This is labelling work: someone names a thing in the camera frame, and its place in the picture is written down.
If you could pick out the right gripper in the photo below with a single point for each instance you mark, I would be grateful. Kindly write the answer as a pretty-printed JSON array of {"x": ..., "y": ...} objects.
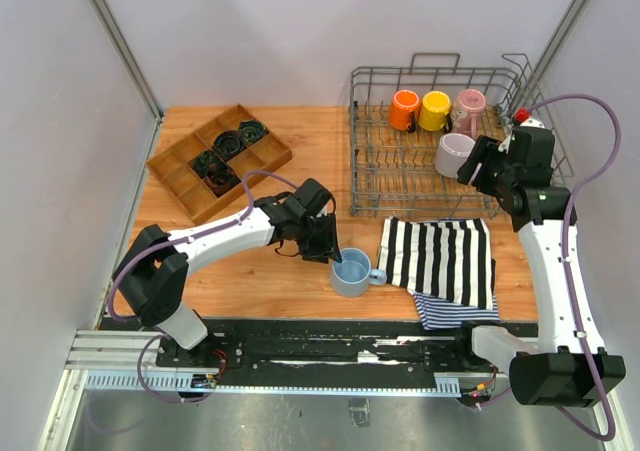
[{"x": 484, "y": 151}]

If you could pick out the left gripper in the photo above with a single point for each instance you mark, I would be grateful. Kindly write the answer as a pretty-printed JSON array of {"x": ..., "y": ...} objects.
[{"x": 328, "y": 247}]

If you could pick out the lilac grey mug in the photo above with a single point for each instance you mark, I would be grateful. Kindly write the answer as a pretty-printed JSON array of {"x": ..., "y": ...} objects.
[{"x": 452, "y": 152}]

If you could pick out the light blue mug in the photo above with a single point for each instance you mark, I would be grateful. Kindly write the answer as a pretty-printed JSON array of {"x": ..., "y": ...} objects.
[{"x": 352, "y": 276}]

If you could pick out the pink ghost pattern mug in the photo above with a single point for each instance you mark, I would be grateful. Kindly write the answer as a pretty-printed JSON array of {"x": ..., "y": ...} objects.
[{"x": 467, "y": 111}]

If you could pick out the yellow enamel mug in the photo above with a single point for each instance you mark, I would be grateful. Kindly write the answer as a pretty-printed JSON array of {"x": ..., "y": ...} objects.
[{"x": 435, "y": 110}]

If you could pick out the orange glass mug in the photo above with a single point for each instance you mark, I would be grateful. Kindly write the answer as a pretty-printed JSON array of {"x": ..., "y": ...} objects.
[{"x": 404, "y": 110}]

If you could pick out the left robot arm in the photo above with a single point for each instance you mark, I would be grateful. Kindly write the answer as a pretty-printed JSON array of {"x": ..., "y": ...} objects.
[{"x": 152, "y": 275}]

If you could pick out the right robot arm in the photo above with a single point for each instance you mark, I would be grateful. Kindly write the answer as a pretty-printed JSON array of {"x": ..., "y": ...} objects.
[{"x": 569, "y": 358}]

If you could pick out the black white striped cloth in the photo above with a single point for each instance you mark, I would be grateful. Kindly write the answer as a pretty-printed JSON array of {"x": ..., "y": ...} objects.
[{"x": 449, "y": 260}]

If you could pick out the blue white striped cloth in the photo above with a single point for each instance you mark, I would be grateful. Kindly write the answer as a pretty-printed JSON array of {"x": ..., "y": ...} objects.
[{"x": 440, "y": 314}]

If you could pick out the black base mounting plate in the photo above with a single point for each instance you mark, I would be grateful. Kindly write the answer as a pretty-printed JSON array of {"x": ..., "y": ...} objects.
[{"x": 297, "y": 342}]

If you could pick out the wooden compartment tray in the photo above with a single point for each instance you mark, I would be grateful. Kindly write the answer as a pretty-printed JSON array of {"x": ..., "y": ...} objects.
[{"x": 202, "y": 171}]

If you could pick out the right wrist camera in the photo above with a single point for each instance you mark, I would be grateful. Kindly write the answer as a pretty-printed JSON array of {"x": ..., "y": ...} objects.
[{"x": 523, "y": 117}]

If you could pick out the grey wire dish rack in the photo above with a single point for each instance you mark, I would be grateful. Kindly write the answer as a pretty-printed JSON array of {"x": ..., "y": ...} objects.
[{"x": 392, "y": 171}]

